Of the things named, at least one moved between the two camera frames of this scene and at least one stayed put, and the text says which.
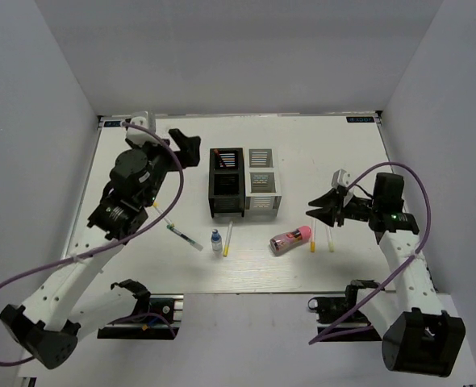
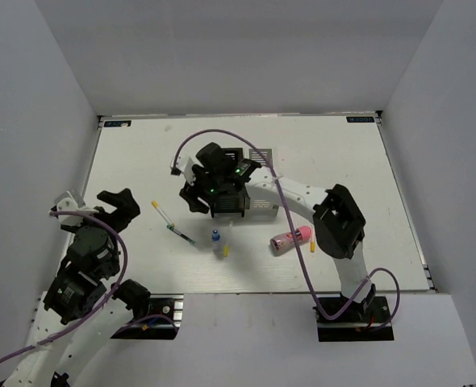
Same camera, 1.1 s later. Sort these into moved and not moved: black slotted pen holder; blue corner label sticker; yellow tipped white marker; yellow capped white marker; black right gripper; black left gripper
Moved: black right gripper; black left gripper
Not moved: yellow capped white marker; black slotted pen holder; blue corner label sticker; yellow tipped white marker
